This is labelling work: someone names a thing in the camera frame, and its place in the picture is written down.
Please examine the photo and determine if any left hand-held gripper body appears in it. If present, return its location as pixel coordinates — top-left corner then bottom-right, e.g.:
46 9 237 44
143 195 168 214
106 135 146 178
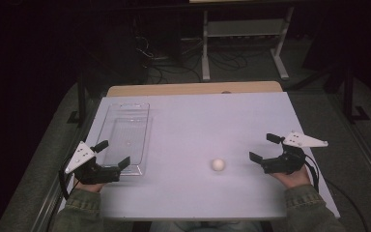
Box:
65 140 123 186

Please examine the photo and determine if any person's right hand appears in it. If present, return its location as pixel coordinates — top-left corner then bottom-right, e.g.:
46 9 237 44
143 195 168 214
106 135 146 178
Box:
270 166 313 189

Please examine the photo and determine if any hand-held gripper cable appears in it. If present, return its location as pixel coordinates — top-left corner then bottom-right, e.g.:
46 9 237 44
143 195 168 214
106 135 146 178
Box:
303 154 370 232
58 156 78 201

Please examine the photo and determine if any white metal desk frame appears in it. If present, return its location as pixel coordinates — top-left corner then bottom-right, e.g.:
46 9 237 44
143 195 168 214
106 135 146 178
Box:
201 6 296 82

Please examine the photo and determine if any left hand-held gripper cable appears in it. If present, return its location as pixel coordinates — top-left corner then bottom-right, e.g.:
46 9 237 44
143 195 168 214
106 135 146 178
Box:
58 156 78 201

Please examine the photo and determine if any white ball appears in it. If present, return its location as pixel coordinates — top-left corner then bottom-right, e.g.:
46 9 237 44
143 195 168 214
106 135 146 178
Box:
211 158 226 172

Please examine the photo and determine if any right hand-held gripper cable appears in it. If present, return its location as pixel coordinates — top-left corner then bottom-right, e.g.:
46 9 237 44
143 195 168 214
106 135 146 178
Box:
303 154 370 232

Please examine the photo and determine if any clear plastic tray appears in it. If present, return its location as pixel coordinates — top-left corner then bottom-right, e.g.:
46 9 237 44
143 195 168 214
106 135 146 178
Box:
95 101 154 177

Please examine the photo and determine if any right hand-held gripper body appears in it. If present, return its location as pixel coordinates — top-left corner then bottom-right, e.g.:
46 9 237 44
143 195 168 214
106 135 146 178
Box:
260 130 329 176

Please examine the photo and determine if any person's left hand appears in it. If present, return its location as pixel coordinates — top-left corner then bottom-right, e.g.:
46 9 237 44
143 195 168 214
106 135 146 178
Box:
73 175 105 193

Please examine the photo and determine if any black metal stand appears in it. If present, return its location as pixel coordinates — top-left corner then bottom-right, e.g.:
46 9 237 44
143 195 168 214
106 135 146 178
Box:
342 66 371 124
67 69 88 128

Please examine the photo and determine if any tangle of floor cables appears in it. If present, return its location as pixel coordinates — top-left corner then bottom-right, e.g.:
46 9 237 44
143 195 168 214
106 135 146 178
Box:
134 34 271 85

